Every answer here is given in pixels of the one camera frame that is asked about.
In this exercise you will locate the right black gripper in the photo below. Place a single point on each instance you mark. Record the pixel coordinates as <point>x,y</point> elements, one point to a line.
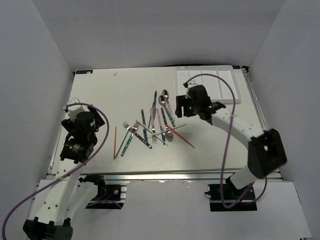
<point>182,101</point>

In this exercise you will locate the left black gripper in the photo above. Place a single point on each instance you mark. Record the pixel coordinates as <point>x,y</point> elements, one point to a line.
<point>69,125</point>

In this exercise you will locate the pink handled spoon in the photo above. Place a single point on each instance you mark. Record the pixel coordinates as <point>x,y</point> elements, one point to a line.
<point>165,93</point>

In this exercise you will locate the teal handled spoon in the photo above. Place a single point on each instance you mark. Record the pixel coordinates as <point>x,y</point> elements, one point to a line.
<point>162,102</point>

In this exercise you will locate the orange chopstick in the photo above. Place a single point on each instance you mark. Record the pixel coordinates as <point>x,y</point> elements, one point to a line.
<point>179,135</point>
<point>115,143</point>

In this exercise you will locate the dark handled spoon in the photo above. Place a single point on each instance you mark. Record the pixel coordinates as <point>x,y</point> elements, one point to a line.
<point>169,136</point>

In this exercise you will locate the teal handled knife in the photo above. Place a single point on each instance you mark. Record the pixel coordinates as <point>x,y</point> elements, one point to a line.
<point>154,104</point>

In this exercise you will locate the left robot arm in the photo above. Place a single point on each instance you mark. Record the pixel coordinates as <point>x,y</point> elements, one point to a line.
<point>53,221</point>

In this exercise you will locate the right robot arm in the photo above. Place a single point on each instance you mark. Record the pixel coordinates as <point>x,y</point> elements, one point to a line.
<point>266,152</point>

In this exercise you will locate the white divided utensil tray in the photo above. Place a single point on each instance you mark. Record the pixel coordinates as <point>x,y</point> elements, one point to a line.
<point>216,89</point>

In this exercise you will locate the teal chopstick middle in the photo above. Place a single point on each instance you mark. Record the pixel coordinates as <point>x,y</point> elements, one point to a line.
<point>150,121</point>

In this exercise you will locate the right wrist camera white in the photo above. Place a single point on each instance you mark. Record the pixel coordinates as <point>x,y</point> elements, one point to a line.
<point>186,84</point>

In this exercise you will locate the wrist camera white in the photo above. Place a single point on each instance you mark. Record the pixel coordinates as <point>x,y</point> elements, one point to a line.
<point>72,111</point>
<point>186,84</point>

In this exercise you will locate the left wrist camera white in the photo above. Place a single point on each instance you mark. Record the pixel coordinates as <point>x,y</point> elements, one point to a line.
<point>72,111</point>

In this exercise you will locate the dark speckled handled fork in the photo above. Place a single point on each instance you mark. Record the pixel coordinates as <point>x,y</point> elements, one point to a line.
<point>128,127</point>

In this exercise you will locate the pink handled fork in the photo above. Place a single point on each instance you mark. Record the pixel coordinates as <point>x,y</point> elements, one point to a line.
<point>153,130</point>

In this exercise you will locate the teal handled fork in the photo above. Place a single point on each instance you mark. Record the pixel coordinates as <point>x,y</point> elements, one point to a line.
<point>128,142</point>

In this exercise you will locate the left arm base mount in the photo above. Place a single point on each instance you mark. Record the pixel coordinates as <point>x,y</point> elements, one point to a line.
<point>108,196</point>

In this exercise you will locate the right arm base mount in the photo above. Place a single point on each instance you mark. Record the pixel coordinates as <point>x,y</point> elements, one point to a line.
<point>215,203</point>

